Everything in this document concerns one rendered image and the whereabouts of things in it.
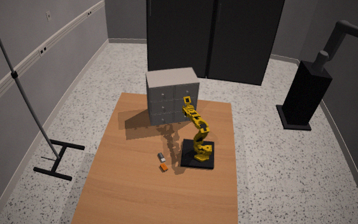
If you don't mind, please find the orange nine-volt battery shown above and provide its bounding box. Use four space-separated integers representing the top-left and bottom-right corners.
160 163 168 172

